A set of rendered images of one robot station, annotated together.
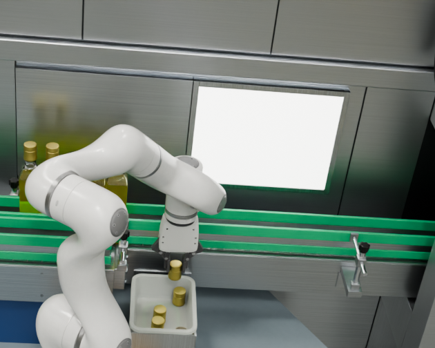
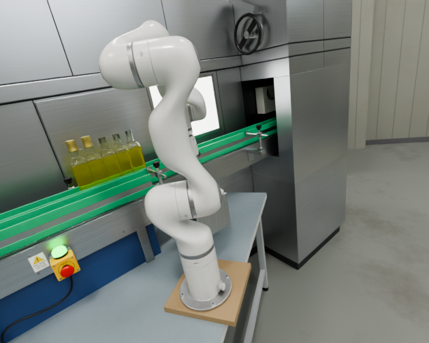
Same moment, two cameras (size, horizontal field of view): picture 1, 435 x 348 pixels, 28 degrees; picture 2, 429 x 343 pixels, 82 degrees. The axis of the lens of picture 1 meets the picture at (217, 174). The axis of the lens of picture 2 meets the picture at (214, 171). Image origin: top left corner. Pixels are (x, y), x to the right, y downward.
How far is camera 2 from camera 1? 1.42 m
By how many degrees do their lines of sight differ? 28
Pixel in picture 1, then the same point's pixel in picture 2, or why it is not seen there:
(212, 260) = not seen: hidden behind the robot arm
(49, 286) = (125, 222)
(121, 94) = (110, 103)
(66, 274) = (167, 134)
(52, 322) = (163, 200)
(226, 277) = not seen: hidden behind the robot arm
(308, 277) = (237, 161)
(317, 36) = not seen: hidden behind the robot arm
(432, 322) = (294, 148)
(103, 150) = (149, 25)
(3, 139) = (46, 162)
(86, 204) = (168, 40)
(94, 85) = (92, 101)
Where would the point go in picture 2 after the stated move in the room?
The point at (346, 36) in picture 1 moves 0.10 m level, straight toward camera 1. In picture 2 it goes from (200, 45) to (207, 42)
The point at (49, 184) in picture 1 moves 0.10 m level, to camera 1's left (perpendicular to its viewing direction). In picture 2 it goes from (124, 46) to (74, 51)
